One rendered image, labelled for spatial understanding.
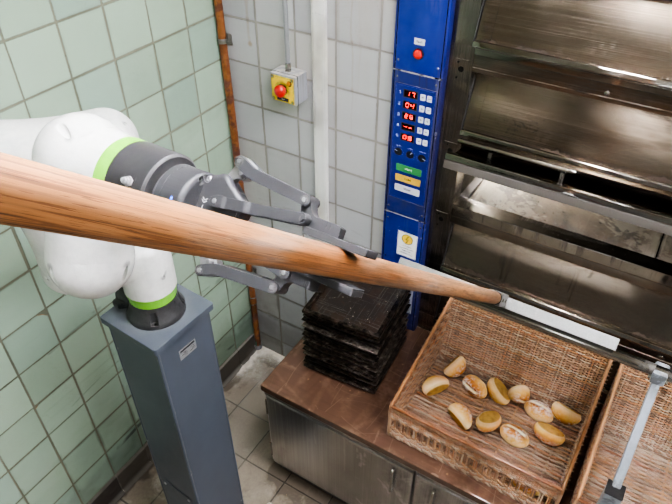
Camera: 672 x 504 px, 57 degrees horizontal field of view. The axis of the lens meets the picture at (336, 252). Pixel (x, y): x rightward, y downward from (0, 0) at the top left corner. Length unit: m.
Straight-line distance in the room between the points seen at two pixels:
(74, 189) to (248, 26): 1.92
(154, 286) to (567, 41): 1.17
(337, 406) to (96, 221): 1.92
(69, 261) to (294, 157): 1.59
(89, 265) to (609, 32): 1.33
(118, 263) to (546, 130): 1.31
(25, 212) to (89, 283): 0.52
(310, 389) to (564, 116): 1.21
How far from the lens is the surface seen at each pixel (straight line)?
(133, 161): 0.69
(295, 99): 2.10
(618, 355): 1.71
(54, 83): 1.86
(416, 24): 1.83
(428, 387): 2.19
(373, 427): 2.15
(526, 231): 2.01
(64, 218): 0.31
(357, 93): 2.04
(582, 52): 1.72
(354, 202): 2.25
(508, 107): 1.85
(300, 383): 2.26
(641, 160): 1.81
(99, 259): 0.80
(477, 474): 2.07
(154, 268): 1.52
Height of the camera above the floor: 2.35
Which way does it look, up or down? 40 degrees down
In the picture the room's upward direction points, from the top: straight up
